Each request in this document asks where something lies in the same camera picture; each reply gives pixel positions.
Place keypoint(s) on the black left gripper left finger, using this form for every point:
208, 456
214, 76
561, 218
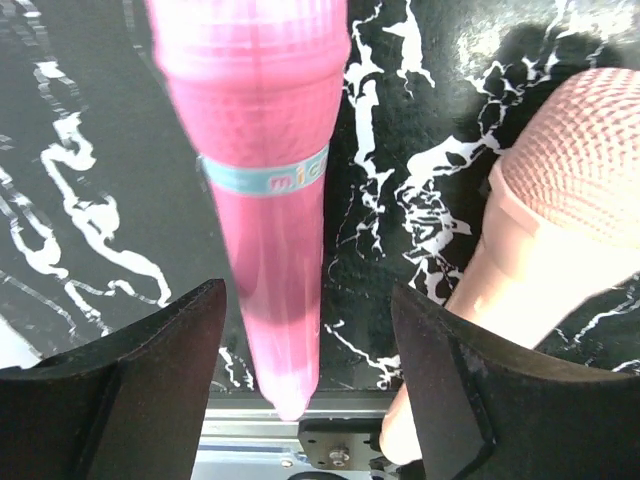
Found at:
129, 405

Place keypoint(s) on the pink toy microphone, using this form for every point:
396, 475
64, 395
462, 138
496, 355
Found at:
257, 86

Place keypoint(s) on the aluminium rail frame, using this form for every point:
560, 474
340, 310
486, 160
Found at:
336, 438

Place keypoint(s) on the peach toy microphone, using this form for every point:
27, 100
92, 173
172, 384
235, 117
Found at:
560, 226

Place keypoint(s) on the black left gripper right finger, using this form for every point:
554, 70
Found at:
486, 408

